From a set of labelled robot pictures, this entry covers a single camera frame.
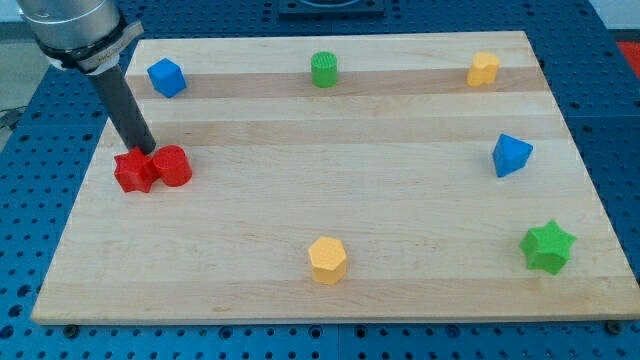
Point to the red cylinder block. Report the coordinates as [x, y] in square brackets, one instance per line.
[172, 165]

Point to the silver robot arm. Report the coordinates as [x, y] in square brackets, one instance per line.
[88, 35]

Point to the yellow hexagon block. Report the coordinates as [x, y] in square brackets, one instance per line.
[328, 260]

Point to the light wooden board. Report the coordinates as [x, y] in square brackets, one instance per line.
[395, 160]

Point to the green cylinder block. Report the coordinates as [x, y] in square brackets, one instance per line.
[324, 69]

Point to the red star block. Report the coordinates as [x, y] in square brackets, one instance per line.
[135, 171]

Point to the blue cube block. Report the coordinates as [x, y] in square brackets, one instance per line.
[167, 77]

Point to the blue triangle block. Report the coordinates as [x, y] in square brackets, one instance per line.
[510, 154]

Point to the yellow heart block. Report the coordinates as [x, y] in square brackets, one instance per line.
[483, 70]

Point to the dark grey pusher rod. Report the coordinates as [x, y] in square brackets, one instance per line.
[126, 117]

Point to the green star block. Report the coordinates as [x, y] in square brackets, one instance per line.
[547, 248]

